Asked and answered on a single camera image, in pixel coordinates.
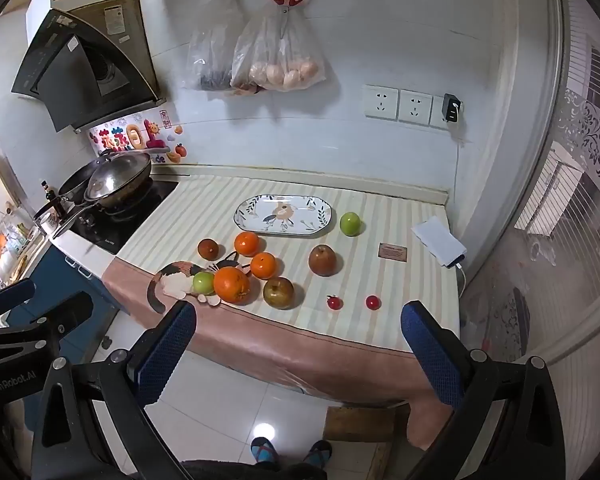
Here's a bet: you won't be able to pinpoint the brown card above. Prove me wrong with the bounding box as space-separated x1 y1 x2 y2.
378 243 409 262

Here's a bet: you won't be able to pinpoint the person's foot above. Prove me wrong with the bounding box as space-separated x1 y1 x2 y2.
250 437 281 465
304 440 333 467

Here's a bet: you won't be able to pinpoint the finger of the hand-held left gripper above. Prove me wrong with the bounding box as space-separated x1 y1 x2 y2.
0 291 94 335
0 279 36 318

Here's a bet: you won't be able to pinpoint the colourful wall stickers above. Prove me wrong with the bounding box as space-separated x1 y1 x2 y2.
89 109 188 163

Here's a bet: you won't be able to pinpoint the plastic bag with dark contents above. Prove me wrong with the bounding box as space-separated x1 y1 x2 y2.
180 0 246 92

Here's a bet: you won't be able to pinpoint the green apple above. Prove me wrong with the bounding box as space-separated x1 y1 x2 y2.
192 271 217 296
339 211 362 237

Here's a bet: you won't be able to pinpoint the black wok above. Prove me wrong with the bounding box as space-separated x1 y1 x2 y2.
57 152 153 209

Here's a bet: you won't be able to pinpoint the striped tablecloth with pink border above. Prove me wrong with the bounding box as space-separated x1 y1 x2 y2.
102 175 461 451

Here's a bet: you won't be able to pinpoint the wooden stool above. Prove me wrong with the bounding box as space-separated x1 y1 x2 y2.
322 405 411 480

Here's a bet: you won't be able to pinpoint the floral oval plate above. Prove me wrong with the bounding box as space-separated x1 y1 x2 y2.
233 195 335 237

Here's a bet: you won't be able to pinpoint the person's left foot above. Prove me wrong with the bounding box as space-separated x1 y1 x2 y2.
250 437 281 465

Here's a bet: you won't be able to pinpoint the cat-shaped mat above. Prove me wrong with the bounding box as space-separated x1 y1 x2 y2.
147 252 253 316

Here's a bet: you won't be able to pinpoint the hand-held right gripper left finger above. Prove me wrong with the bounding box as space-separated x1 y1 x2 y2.
30 300 198 480

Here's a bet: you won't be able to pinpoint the large orange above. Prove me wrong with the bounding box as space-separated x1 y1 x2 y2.
213 266 252 305

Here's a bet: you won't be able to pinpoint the shelf with kitchen supplies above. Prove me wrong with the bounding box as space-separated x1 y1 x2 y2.
0 195 48 286

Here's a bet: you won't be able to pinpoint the black glass stove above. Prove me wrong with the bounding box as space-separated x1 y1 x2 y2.
70 176 180 256

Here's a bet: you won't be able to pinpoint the person's dark clothing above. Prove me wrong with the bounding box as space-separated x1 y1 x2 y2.
180 459 328 480

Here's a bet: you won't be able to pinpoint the greenish brown apple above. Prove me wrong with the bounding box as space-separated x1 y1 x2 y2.
263 276 295 309

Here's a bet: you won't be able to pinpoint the white wall socket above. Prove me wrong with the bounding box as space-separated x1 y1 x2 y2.
430 95 463 130
399 89 433 125
364 85 400 121

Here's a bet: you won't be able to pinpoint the person's right foot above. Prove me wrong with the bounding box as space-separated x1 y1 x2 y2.
304 440 333 467

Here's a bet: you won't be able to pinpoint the black range hood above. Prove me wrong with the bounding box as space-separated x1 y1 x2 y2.
11 0 167 133

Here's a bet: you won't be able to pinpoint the small orange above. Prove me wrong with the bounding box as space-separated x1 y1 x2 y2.
250 252 278 280
234 231 260 257

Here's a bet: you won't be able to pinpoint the patterned glass door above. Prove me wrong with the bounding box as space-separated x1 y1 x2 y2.
460 35 600 411

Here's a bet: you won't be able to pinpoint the reddish brown pear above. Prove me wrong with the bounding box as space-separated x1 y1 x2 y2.
308 244 338 277

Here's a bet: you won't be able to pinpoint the plastic bag of eggs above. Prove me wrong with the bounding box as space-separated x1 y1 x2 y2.
230 7 327 93

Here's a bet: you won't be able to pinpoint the black wall charger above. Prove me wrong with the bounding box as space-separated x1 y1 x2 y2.
442 93 464 123

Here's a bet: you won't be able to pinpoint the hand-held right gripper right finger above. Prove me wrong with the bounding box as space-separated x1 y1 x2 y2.
400 301 566 480

